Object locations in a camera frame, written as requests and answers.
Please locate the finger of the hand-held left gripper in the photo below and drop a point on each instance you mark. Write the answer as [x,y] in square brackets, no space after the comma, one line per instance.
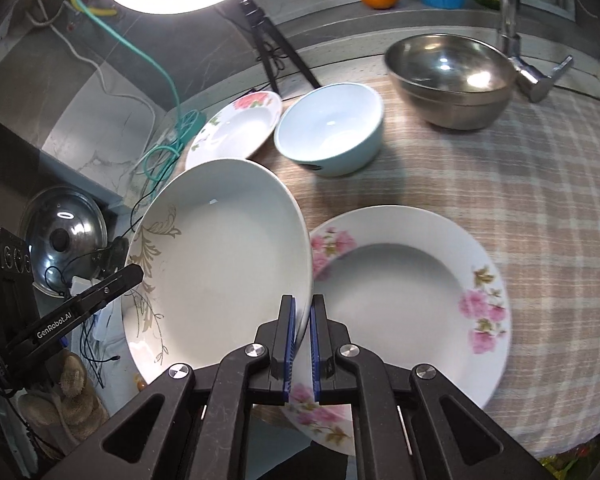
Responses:
[120,284]

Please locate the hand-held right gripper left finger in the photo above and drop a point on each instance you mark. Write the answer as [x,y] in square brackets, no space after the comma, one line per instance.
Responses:
[291,340]

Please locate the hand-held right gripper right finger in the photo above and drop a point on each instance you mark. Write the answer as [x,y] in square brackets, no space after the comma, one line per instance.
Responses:
[314,355]

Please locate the white plate gold leaf print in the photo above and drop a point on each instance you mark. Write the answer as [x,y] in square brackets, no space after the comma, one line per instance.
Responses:
[220,260]

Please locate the large white plate pink flowers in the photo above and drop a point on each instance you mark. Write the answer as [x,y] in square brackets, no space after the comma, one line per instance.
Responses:
[405,300]

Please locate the small white plate pink flowers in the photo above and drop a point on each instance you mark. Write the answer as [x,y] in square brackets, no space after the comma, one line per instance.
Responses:
[240,130]

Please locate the light blue ceramic bowl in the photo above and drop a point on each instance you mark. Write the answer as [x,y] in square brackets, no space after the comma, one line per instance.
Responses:
[330,125]

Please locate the large stainless steel bowl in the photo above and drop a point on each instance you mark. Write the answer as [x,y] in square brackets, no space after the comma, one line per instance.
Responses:
[445,75]

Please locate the white cloth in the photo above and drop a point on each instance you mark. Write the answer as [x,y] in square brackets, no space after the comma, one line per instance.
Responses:
[112,335]

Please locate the steel pot lid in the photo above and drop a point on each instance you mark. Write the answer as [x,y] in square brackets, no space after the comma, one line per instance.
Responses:
[55,220]

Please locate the beige checked tablecloth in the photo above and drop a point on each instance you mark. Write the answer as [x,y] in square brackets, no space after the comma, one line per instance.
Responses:
[530,210]

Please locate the black tripod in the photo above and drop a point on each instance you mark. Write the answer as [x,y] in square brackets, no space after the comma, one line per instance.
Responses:
[262,35]

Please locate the chrome kitchen faucet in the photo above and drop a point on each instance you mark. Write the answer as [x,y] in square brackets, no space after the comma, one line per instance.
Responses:
[510,10]

